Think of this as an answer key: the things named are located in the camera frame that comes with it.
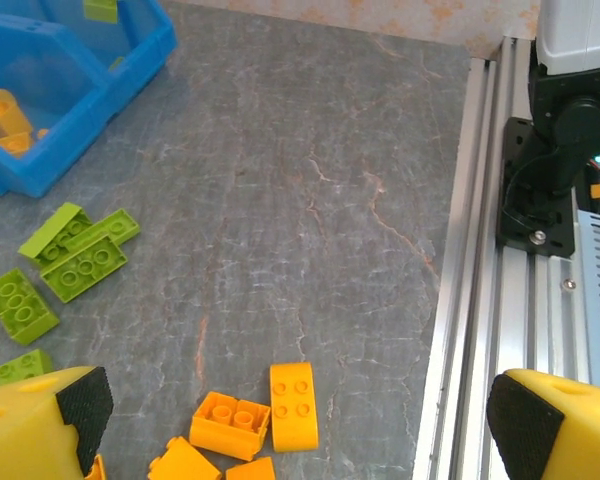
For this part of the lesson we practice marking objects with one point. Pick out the yellow power connector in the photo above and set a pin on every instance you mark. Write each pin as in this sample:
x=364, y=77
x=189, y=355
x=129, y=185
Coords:
x=597, y=191

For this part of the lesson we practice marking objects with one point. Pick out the orange rounded lego brick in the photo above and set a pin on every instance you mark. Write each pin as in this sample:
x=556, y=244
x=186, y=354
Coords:
x=294, y=415

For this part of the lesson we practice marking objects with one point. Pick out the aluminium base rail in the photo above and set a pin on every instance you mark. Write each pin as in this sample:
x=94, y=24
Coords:
x=480, y=300

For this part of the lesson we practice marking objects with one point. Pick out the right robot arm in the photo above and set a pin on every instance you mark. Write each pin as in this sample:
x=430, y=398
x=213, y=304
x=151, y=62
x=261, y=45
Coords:
x=570, y=120

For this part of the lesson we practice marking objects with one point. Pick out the green lego plate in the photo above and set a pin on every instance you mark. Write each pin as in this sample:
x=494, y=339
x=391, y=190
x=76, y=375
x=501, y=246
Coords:
x=115, y=227

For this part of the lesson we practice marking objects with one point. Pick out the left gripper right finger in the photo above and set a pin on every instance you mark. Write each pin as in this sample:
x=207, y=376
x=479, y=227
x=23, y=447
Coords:
x=570, y=435

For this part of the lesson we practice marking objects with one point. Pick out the small green lego brick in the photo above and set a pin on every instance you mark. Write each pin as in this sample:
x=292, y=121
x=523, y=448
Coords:
x=25, y=365

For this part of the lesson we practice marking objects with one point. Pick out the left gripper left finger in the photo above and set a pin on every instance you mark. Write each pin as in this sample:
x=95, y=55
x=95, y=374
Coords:
x=25, y=430

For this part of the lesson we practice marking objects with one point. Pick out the blue plastic bin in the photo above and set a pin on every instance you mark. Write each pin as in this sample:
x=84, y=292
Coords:
x=55, y=100
x=145, y=45

